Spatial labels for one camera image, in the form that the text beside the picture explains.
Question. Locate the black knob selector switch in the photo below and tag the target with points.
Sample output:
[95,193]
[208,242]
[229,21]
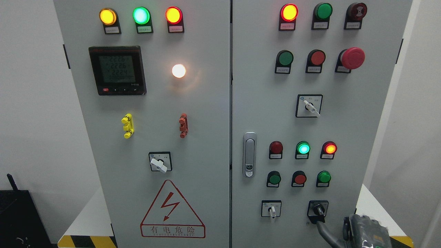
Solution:
[317,210]

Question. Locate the red terminal connector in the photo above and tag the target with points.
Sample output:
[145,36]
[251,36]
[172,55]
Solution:
[183,121]

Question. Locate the dark red lamp third row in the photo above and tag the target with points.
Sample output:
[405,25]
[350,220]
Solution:
[276,150]

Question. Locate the white glowing indicator lamp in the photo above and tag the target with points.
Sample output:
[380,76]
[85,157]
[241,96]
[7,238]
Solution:
[178,70]

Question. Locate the green push button fourth row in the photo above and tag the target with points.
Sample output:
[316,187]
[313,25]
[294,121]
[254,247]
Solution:
[273,179]

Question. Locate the left grey cabinet door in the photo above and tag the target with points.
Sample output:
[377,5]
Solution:
[200,161]

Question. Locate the grey cabinet door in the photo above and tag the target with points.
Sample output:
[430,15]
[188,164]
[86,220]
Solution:
[200,161]
[265,103]

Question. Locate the green lit lamp third row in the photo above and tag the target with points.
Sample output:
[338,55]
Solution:
[302,150]

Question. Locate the yellow terminal connector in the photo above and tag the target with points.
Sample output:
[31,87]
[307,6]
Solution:
[128,127]

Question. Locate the green push button second row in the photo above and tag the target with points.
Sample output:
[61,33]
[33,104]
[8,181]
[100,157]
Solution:
[283,62]

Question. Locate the red push button fourth row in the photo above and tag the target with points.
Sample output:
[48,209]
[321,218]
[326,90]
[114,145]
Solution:
[299,179]

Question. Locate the right grey cabinet door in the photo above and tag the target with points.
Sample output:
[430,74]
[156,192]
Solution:
[265,103]

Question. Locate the red high voltage warning sticker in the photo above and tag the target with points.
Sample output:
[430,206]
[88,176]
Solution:
[171,216]

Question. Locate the red lamp third row right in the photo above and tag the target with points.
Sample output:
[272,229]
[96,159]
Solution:
[328,150]

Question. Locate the black digital power meter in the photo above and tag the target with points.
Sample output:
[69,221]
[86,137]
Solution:
[118,70]

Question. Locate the green illuminated button fourth row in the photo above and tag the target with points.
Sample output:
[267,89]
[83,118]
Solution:
[323,179]

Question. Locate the red push button second row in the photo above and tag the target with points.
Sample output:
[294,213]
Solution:
[315,60]

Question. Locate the red indicator lamp top left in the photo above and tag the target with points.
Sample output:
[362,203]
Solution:
[174,17]

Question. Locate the red lit lamp right door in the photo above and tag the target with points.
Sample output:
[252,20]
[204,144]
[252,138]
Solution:
[288,15]

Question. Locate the green indicator lamp top left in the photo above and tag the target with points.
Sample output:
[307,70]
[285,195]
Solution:
[143,20]

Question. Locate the red emergency stop button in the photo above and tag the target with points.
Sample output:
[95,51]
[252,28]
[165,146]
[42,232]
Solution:
[350,59]

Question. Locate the green push button top row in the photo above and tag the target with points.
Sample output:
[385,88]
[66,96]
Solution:
[321,16]

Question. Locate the yellow indicator lamp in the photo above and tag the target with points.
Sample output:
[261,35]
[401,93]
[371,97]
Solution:
[110,21]

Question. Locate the black case lower left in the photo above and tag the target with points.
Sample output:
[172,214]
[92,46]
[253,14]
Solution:
[20,223]

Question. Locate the silver door lock handle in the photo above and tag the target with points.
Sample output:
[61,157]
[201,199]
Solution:
[249,154]

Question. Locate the white selector switch left door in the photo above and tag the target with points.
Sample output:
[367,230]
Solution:
[160,161]

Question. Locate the white selector switch upper right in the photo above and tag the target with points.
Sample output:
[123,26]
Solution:
[308,105]

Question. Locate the white selector switch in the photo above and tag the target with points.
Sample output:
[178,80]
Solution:
[308,105]
[270,208]

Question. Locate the white selector switch lower right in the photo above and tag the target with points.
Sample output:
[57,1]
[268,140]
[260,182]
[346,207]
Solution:
[270,208]

